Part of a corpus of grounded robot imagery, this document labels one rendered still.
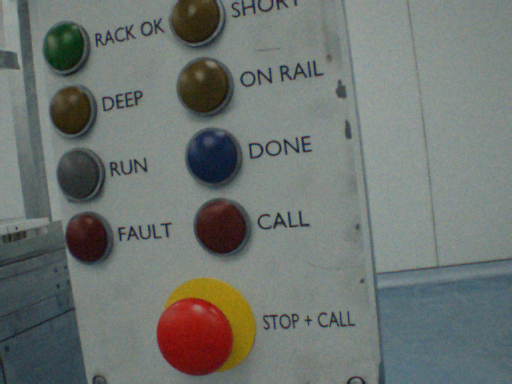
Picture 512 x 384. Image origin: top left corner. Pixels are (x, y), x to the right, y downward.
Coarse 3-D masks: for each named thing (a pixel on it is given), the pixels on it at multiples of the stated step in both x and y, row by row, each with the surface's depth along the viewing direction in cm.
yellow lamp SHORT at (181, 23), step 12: (180, 0) 29; (192, 0) 28; (204, 0) 28; (180, 12) 28; (192, 12) 28; (204, 12) 28; (216, 12) 28; (180, 24) 29; (192, 24) 28; (204, 24) 28; (216, 24) 28; (180, 36) 29; (192, 36) 28; (204, 36) 28
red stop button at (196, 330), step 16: (176, 304) 28; (192, 304) 28; (208, 304) 28; (160, 320) 28; (176, 320) 28; (192, 320) 27; (208, 320) 27; (224, 320) 28; (160, 336) 28; (176, 336) 28; (192, 336) 27; (208, 336) 27; (224, 336) 27; (176, 352) 28; (192, 352) 27; (208, 352) 27; (224, 352) 27; (176, 368) 28; (192, 368) 28; (208, 368) 28
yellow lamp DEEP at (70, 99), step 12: (60, 96) 31; (72, 96) 31; (84, 96) 31; (60, 108) 31; (72, 108) 31; (84, 108) 31; (60, 120) 31; (72, 120) 31; (84, 120) 31; (72, 132) 31
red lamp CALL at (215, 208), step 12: (216, 204) 29; (228, 204) 29; (204, 216) 29; (216, 216) 29; (228, 216) 29; (240, 216) 29; (204, 228) 29; (216, 228) 29; (228, 228) 29; (240, 228) 29; (204, 240) 29; (216, 240) 29; (228, 240) 29; (240, 240) 29; (216, 252) 29; (228, 252) 29
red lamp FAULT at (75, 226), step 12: (84, 216) 31; (72, 228) 31; (84, 228) 31; (96, 228) 31; (72, 240) 31; (84, 240) 31; (96, 240) 31; (72, 252) 32; (84, 252) 31; (96, 252) 31
